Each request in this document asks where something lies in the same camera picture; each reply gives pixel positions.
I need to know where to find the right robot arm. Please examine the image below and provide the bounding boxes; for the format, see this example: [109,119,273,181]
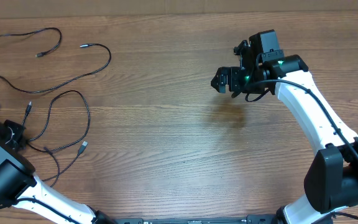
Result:
[211,30,358,223]

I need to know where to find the black usb cable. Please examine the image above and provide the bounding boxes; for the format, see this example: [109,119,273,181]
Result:
[41,141,89,188]
[0,27,112,94]
[0,90,91,153]

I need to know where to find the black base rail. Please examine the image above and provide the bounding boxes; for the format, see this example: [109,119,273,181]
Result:
[104,213,334,224]

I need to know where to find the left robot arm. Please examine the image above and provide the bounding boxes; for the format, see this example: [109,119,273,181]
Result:
[0,120,113,224]

